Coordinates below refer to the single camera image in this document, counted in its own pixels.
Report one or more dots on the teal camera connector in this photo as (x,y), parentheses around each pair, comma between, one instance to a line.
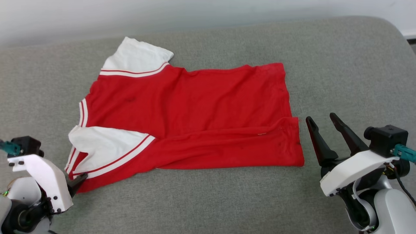
(11,148)
(406,152)

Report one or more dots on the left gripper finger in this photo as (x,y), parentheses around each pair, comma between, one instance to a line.
(76,183)

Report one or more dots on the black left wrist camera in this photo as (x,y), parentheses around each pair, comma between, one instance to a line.
(27,146)

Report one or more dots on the teal right camera connector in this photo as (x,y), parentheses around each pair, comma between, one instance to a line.
(406,152)

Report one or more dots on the red and white garment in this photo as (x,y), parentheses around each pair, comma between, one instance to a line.
(195,110)

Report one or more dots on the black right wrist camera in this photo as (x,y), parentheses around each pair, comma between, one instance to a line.
(386,138)

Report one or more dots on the grey fabric sofa seat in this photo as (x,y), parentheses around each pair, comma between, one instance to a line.
(211,201)

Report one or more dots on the teal left camera connector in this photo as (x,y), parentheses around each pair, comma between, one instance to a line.
(11,148)

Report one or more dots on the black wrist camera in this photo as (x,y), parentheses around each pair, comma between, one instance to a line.
(386,138)
(27,146)

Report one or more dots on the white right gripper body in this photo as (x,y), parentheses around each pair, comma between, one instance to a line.
(354,169)

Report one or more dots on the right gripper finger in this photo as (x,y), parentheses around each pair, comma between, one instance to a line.
(321,148)
(352,139)

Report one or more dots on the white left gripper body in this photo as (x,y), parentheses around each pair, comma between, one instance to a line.
(48,177)

